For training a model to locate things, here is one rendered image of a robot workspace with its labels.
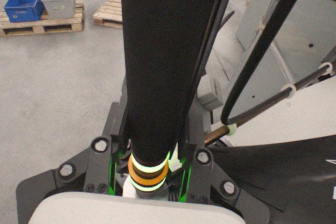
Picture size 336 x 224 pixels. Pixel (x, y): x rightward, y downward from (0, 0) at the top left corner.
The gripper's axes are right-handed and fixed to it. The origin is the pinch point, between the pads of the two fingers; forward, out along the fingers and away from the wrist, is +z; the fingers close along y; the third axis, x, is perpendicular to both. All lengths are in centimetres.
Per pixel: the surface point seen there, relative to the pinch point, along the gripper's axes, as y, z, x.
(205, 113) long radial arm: 16, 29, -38
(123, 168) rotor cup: -4.9, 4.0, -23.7
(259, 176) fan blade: 13.6, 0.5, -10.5
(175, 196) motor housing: 6.8, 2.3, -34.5
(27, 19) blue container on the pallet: -198, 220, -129
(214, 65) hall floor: 72, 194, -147
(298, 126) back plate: 34.1, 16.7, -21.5
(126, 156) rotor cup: -4.7, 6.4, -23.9
